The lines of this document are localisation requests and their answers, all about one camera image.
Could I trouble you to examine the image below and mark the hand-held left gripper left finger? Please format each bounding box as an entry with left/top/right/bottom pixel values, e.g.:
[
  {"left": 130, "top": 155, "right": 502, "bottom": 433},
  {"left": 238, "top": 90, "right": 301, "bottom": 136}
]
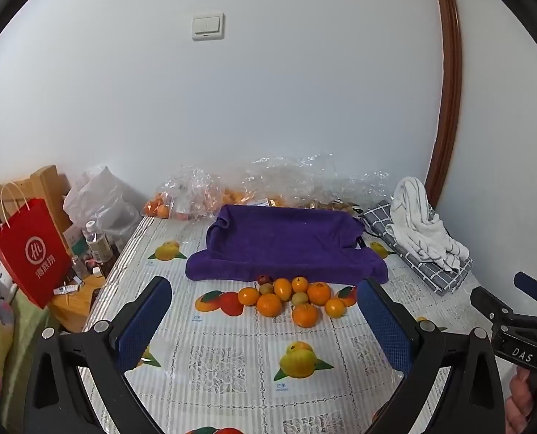
[{"left": 24, "top": 276, "right": 173, "bottom": 434}]

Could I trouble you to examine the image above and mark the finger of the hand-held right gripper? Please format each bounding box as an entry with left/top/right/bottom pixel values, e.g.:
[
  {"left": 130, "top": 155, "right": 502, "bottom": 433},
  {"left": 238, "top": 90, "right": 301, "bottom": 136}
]
[
  {"left": 470, "top": 286, "right": 516, "bottom": 326},
  {"left": 514, "top": 272, "right": 537, "bottom": 315}
]

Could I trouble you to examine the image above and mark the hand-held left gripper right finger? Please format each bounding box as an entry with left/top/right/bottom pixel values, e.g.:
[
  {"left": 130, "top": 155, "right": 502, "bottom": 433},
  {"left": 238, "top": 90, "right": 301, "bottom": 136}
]
[{"left": 356, "top": 277, "right": 507, "bottom": 434}]

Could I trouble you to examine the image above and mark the blemished mandarin orange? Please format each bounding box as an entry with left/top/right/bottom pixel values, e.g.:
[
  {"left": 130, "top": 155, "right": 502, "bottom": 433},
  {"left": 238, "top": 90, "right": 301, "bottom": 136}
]
[{"left": 307, "top": 281, "right": 333, "bottom": 306}]

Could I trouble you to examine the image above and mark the large mandarin orange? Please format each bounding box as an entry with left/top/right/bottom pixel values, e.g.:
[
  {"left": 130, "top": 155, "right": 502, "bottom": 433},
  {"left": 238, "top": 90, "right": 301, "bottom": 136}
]
[{"left": 292, "top": 303, "right": 319, "bottom": 328}]

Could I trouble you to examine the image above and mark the person's right hand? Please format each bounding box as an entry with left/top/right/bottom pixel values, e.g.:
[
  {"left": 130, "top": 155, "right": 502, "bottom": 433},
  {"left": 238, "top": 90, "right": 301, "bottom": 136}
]
[{"left": 506, "top": 368, "right": 534, "bottom": 434}]

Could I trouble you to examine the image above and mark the wooden nightstand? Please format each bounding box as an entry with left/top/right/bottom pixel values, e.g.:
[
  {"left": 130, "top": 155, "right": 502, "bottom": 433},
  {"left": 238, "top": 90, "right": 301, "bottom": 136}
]
[{"left": 49, "top": 276, "right": 106, "bottom": 333}]

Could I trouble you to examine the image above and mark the grey checked cloth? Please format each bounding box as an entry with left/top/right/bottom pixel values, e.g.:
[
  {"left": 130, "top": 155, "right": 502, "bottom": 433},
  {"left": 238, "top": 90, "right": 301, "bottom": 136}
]
[{"left": 363, "top": 199, "right": 475, "bottom": 297}]

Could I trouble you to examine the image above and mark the clear plastic bottle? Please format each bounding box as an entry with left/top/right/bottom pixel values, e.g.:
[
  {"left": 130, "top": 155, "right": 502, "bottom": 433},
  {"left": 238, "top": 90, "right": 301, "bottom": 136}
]
[{"left": 82, "top": 220, "right": 111, "bottom": 263}]

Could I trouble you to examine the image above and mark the white striped towel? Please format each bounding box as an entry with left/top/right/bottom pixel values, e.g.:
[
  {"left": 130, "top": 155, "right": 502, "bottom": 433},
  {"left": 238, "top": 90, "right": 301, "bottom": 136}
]
[{"left": 385, "top": 176, "right": 471, "bottom": 274}]

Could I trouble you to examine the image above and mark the fruit print tablecloth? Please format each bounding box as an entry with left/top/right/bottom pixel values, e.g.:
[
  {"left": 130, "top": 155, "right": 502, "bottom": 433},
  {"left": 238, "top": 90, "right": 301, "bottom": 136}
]
[{"left": 76, "top": 214, "right": 491, "bottom": 434}]

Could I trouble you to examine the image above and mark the green cloth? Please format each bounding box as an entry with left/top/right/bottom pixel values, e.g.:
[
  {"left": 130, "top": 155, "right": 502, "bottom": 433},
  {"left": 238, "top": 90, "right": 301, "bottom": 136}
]
[{"left": 0, "top": 289, "right": 61, "bottom": 430}]

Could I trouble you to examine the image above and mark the purple towel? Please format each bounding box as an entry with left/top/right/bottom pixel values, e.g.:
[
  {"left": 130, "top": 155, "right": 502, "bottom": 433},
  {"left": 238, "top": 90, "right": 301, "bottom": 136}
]
[{"left": 186, "top": 204, "right": 389, "bottom": 285}]

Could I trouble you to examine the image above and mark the white plastic bag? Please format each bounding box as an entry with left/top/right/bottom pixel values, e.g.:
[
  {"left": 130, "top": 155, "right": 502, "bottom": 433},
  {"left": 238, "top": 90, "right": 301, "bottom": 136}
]
[{"left": 63, "top": 165, "right": 145, "bottom": 240}]

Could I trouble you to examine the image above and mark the small clear bag of oranges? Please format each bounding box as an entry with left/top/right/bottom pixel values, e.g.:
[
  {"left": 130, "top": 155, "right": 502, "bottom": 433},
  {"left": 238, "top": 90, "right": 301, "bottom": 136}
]
[{"left": 143, "top": 166, "right": 226, "bottom": 221}]

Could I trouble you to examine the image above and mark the red paper bag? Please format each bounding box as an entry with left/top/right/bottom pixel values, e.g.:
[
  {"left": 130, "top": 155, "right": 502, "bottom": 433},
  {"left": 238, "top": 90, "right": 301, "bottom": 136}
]
[{"left": 0, "top": 182, "right": 74, "bottom": 310}]

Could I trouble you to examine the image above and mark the clear bag of longans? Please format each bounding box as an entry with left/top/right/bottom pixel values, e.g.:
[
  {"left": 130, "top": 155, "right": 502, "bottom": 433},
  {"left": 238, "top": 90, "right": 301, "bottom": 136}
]
[{"left": 291, "top": 151, "right": 393, "bottom": 213}]

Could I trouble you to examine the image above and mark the labelled clear bag of oranges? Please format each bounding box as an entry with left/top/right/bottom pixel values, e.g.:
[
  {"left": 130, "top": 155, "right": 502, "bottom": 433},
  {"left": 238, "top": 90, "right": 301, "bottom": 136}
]
[{"left": 223, "top": 156, "right": 296, "bottom": 209}]

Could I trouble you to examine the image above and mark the light wooden frame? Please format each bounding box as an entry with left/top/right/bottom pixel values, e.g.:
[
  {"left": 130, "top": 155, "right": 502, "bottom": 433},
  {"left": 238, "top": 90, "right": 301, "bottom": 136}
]
[{"left": 0, "top": 166, "right": 72, "bottom": 236}]

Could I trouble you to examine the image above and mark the brown wooden door frame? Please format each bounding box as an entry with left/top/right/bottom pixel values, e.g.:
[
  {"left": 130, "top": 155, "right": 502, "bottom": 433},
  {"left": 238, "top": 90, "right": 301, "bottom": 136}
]
[{"left": 429, "top": 0, "right": 465, "bottom": 211}]

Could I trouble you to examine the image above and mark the white light switch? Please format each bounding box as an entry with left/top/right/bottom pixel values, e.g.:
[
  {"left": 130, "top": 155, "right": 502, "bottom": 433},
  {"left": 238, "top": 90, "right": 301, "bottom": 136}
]
[{"left": 191, "top": 13, "right": 226, "bottom": 41}]

